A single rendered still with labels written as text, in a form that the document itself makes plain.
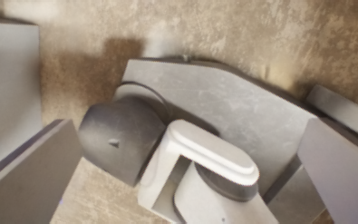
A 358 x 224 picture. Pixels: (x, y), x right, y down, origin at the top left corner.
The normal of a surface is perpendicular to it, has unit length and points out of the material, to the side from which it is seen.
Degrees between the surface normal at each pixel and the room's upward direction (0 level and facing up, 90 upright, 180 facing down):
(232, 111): 0
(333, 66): 0
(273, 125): 0
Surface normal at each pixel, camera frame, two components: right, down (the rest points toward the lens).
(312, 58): -0.25, 0.31
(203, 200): -0.76, -0.05
